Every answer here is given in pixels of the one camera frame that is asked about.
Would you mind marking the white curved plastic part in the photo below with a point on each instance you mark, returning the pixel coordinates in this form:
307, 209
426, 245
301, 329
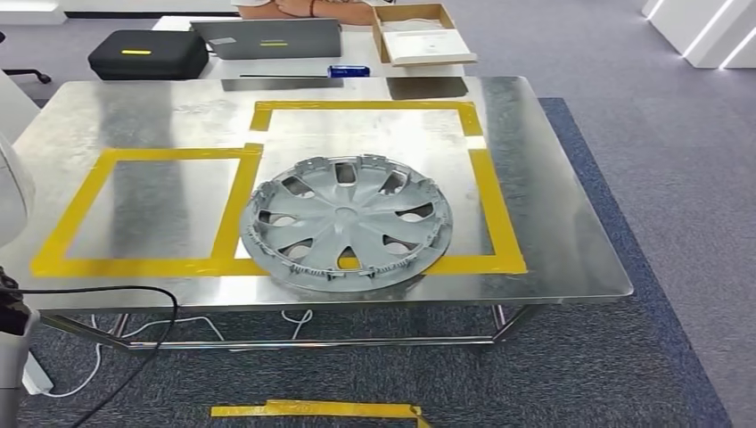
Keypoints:
15, 189

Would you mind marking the person's left forearm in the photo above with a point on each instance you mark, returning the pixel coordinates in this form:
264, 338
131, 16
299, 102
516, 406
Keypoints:
348, 13

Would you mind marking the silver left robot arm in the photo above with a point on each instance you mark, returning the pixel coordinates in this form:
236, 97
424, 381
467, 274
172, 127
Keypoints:
15, 366

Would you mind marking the steel workbench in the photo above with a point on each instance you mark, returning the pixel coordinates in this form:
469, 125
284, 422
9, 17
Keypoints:
561, 177

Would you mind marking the grey wheel hubcap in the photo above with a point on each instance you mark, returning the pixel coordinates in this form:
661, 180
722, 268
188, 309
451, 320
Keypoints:
345, 212

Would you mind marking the large yellow tape square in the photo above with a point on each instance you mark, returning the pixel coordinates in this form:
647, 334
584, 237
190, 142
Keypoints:
502, 224

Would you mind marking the small blue box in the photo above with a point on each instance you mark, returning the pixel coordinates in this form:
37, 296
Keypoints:
348, 71

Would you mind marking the white flat box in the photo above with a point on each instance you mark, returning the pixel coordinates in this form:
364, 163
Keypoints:
431, 46

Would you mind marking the cardboard box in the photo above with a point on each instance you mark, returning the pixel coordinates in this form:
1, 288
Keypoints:
379, 32

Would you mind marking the grey laptop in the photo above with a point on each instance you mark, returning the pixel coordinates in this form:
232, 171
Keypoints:
266, 38

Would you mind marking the person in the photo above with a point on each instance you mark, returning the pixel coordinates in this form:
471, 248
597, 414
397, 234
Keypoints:
283, 12

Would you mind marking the black zipped case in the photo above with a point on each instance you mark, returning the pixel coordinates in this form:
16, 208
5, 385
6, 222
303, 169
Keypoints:
147, 59

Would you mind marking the blue carpet mat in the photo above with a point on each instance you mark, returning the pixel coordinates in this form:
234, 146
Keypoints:
638, 354

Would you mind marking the small yellow tape square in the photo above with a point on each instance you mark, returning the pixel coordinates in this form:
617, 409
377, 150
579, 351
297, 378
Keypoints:
77, 224

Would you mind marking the black office chair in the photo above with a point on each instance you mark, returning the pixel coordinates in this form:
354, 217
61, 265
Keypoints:
32, 74

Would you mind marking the white lit plinth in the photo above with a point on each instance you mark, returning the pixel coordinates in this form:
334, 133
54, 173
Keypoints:
743, 53
703, 29

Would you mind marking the white power strip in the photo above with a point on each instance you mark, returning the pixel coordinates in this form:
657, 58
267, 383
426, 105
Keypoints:
36, 375

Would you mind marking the white table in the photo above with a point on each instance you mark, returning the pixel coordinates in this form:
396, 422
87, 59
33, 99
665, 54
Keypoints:
15, 106

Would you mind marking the white low plinth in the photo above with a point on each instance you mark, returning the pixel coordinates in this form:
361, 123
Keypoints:
29, 13

